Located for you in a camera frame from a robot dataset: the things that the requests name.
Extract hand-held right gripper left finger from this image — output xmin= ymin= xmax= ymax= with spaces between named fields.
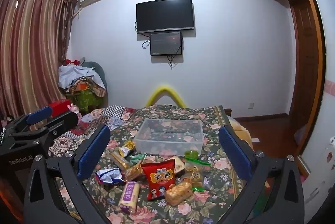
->
xmin=23 ymin=125 xmax=112 ymax=224

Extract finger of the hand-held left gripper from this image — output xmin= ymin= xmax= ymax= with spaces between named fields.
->
xmin=13 ymin=111 xmax=79 ymax=145
xmin=6 ymin=106 xmax=54 ymax=135

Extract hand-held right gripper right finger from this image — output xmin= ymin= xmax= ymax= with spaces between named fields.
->
xmin=218 ymin=125 xmax=305 ymax=224

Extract golden biscuit packet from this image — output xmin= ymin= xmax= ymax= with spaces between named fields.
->
xmin=109 ymin=151 xmax=131 ymax=169

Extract blue white snack wrapper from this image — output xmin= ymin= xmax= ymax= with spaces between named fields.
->
xmin=95 ymin=168 xmax=125 ymax=185

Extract yellow snack packet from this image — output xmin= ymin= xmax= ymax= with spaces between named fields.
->
xmin=119 ymin=141 xmax=136 ymax=158

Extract green jelly cup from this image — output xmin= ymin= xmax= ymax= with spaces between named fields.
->
xmin=184 ymin=151 xmax=201 ymax=162

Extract green zip snack bag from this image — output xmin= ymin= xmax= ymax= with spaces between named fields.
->
xmin=184 ymin=157 xmax=211 ymax=186

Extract small green snack packet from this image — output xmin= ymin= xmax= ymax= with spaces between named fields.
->
xmin=130 ymin=153 xmax=147 ymax=164

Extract orange cracker packet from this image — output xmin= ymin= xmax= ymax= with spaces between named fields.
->
xmin=125 ymin=161 xmax=144 ymax=181

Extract clear plastic container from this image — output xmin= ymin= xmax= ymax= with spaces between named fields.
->
xmin=134 ymin=119 xmax=204 ymax=155

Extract brown cake packet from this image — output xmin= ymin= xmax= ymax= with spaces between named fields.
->
xmin=173 ymin=156 xmax=186 ymax=175

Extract purple label cracker packet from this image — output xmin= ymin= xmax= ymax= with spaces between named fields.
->
xmin=118 ymin=182 xmax=140 ymax=213

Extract clear bread packet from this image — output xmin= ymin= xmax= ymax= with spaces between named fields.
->
xmin=164 ymin=180 xmax=193 ymax=206

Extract red snack bag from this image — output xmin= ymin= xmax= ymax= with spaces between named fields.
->
xmin=141 ymin=157 xmax=176 ymax=200

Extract pink plush toy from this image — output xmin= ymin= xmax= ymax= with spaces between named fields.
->
xmin=67 ymin=104 xmax=82 ymax=120

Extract red box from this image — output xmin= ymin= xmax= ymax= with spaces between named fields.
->
xmin=50 ymin=99 xmax=71 ymax=117

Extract beige yellow blanket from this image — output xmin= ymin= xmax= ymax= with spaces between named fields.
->
xmin=229 ymin=119 xmax=253 ymax=148

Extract green patterned bundle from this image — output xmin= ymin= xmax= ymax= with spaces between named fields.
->
xmin=65 ymin=90 xmax=104 ymax=113

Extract dark floral blanket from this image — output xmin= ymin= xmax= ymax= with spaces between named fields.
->
xmin=55 ymin=105 xmax=258 ymax=224

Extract patchwork quilt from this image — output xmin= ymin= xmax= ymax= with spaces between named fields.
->
xmin=48 ymin=105 xmax=137 ymax=159

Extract pile of clothes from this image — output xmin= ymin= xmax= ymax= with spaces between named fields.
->
xmin=58 ymin=58 xmax=108 ymax=97

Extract dark teal cushion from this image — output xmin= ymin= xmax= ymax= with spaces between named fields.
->
xmin=82 ymin=62 xmax=108 ymax=90

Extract striped brown curtain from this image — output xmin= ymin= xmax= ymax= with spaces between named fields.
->
xmin=0 ymin=0 xmax=79 ymax=125

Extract yellow foam tube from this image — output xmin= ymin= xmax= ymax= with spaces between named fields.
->
xmin=145 ymin=84 xmax=187 ymax=108

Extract white door with stickers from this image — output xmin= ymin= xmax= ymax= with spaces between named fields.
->
xmin=298 ymin=0 xmax=335 ymax=188

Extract small black monitor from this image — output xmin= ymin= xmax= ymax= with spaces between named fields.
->
xmin=150 ymin=31 xmax=183 ymax=56

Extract black television cable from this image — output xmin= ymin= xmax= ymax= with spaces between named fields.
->
xmin=135 ymin=21 xmax=151 ymax=49

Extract black wall television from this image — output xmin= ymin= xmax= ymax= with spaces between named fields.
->
xmin=136 ymin=0 xmax=195 ymax=34

